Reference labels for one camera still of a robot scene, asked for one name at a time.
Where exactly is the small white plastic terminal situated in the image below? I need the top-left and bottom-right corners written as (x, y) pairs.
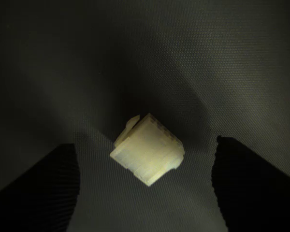
top-left (110, 113), bottom-right (186, 187)

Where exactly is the dark grey mat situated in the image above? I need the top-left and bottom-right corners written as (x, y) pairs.
top-left (0, 0), bottom-right (290, 232)

